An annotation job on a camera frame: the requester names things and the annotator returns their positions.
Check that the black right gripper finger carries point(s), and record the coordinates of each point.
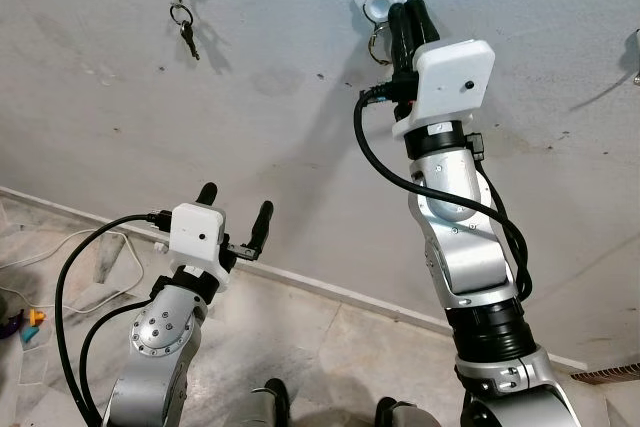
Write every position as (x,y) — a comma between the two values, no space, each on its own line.
(423,22)
(399,32)

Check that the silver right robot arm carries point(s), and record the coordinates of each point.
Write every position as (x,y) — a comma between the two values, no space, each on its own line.
(470,247)

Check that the small colourful toy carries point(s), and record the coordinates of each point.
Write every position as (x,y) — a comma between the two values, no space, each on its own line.
(28,322)

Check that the robot right leg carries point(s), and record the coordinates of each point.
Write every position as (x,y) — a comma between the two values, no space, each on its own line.
(405,413)

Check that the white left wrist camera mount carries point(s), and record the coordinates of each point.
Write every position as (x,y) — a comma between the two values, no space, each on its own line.
(195,237)

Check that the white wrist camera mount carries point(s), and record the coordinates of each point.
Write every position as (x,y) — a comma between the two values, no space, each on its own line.
(452,82)
(195,237)

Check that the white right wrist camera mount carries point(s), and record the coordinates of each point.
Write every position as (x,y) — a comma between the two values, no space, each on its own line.
(452,82)

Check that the red brick wall edge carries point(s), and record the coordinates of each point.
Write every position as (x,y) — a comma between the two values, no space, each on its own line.
(605,374)

